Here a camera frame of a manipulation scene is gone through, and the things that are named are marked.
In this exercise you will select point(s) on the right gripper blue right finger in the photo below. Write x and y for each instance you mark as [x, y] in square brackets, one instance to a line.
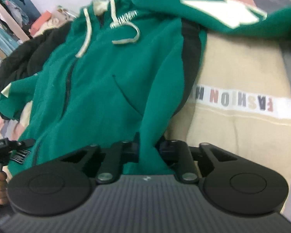
[177, 155]

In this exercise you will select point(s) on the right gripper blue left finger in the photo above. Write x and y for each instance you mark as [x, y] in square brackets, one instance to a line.
[115, 157]

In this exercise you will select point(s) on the green hoodie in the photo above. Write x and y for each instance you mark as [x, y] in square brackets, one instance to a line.
[125, 68]

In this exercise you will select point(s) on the hanging clothes rack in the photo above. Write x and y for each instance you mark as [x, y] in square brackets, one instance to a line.
[16, 19]

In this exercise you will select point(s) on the patchwork bed quilt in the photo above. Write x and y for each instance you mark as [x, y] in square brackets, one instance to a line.
[231, 75]

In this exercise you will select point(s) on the black puffer jacket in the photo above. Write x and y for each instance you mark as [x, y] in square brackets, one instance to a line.
[29, 58]

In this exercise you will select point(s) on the orange box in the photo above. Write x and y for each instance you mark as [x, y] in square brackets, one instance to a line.
[39, 22]

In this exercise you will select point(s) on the cream folded blanket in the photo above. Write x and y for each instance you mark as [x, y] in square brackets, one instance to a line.
[56, 21]

